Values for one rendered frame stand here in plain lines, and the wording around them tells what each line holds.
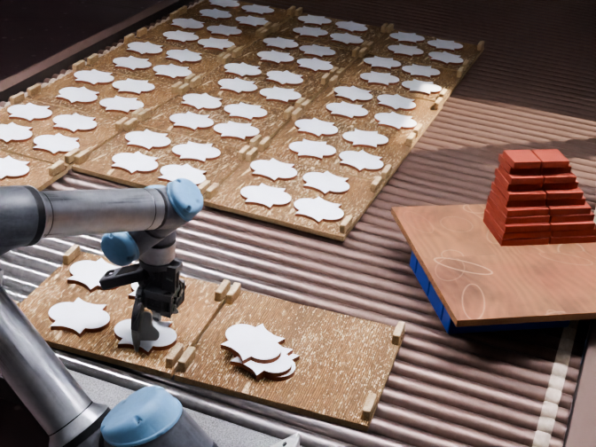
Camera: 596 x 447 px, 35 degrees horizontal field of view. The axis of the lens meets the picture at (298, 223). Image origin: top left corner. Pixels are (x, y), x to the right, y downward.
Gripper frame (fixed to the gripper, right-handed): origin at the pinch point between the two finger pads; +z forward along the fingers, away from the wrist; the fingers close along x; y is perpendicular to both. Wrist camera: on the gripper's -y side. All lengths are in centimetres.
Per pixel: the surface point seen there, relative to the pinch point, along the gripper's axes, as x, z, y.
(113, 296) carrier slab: 11.0, 1.3, -13.2
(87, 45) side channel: 155, 3, -98
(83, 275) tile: 14.6, 0.4, -22.6
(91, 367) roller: -11.9, 2.8, -6.4
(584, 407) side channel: 11, -4, 92
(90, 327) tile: -3.1, 0.0, -11.3
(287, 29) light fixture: 216, 3, -39
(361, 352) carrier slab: 13.1, -0.6, 44.8
